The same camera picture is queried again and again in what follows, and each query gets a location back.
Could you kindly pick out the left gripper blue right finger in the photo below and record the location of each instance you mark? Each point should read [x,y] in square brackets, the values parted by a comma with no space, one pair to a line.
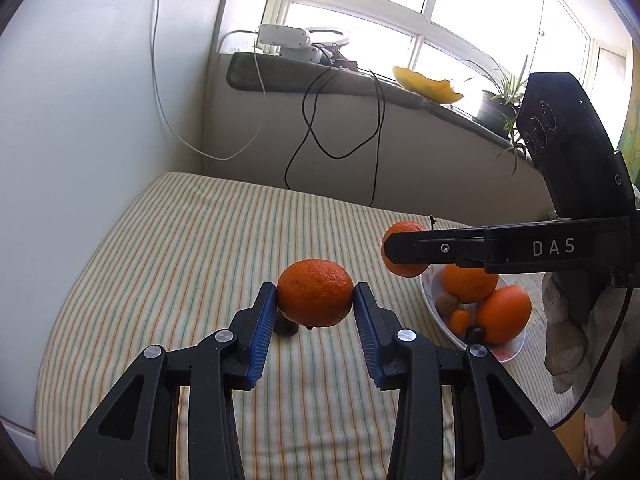
[498,433]

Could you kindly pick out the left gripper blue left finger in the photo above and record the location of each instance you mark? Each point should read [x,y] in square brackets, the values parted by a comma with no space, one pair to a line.
[133,433]

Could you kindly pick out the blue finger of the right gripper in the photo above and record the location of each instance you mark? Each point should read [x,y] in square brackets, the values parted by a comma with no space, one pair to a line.
[464,247]

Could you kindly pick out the large orange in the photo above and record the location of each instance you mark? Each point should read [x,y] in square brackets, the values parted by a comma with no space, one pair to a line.
[504,314]
[468,285]

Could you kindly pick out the mandarin with stem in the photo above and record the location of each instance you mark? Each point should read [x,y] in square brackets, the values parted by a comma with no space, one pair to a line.
[397,253]

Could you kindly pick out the brown kiwi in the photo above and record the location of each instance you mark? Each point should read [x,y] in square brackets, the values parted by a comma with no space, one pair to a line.
[445,304]

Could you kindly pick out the small kumquat orange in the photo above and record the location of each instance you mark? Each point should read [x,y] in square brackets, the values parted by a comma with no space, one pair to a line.
[459,322]

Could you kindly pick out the dark plum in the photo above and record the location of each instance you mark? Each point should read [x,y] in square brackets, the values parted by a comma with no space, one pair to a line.
[284,327]
[475,335]

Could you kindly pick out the medium mandarin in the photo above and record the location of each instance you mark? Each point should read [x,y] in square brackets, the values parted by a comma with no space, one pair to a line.
[315,293]

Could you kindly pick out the floral white plate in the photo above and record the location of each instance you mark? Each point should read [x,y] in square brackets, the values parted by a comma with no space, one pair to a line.
[431,287]

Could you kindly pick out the potted spider plant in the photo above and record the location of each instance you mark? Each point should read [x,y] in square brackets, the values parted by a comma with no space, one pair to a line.
[503,104]

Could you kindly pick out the striped table cloth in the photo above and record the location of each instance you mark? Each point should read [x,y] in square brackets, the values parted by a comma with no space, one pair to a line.
[178,264]

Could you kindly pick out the white power strip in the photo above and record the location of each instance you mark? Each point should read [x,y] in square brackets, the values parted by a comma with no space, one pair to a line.
[282,36]

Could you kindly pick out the black camera box right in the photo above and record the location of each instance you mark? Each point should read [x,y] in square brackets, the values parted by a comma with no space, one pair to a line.
[586,177]

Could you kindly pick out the white ring lamp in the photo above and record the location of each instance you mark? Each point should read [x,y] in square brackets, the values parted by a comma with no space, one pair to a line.
[327,38]

